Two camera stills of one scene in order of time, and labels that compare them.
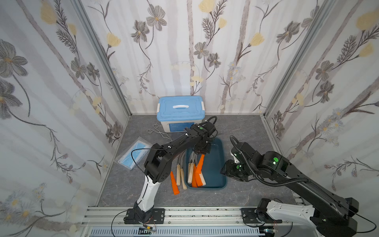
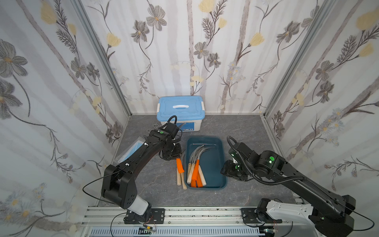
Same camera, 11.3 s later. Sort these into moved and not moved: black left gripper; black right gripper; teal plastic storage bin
Moved: black left gripper
Not moved: black right gripper; teal plastic storage bin
